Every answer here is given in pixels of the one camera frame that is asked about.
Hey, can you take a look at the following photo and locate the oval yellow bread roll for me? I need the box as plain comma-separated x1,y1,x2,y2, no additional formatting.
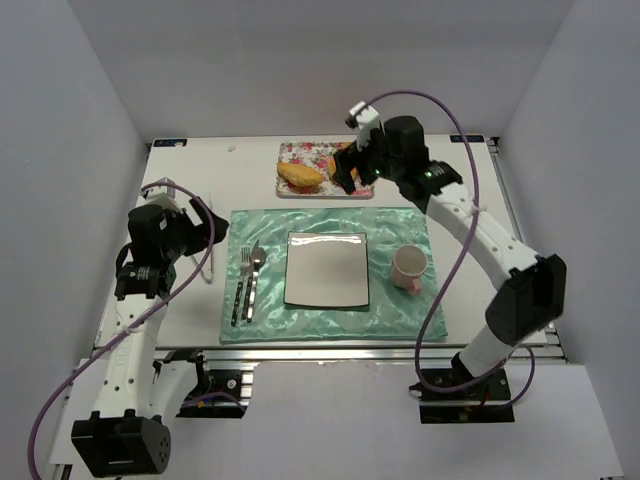
277,162,324,188

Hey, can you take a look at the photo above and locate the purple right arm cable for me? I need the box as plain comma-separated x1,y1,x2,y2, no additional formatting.
362,90,540,411

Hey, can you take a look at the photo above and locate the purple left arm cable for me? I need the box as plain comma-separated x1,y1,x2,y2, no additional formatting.
27,182,249,480

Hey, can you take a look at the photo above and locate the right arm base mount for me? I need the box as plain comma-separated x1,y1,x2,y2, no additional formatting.
409,366,515,425

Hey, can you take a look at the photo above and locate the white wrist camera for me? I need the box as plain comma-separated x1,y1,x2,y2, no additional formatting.
345,101,381,150
141,177,182,212

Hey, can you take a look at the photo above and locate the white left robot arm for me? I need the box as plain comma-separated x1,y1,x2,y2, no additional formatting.
71,194,228,478

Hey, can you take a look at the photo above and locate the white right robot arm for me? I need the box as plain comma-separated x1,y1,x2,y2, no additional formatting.
333,108,567,393

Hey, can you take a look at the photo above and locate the green satin placemat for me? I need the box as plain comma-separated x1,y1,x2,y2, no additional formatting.
219,207,439,344

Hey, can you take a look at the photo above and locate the knife with patterned handle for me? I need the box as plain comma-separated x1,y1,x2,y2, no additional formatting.
250,241,260,261

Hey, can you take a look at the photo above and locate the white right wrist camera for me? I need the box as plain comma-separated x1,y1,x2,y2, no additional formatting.
345,101,381,150

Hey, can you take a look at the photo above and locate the white square plate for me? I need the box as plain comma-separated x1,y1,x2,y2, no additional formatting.
284,232,370,310

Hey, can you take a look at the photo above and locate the orange ring bagel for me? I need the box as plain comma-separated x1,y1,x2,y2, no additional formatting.
327,157,358,183

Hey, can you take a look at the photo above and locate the floral rectangular tray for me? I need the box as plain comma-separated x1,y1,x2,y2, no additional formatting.
275,141,374,199

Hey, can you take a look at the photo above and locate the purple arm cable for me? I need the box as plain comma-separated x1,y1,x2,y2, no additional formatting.
362,90,540,411
27,182,249,480

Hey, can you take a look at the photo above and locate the spoon with patterned handle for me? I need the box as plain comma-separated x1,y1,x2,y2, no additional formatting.
242,246,267,323

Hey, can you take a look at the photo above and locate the fork with patterned handle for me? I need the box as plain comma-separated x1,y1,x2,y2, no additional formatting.
231,247,250,327

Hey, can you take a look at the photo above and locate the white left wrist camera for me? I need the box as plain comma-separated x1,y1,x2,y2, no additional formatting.
141,177,182,212

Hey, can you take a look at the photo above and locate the pink mug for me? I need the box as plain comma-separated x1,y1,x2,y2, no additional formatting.
390,245,429,296

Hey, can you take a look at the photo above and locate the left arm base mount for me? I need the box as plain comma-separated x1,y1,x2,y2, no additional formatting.
153,349,246,419

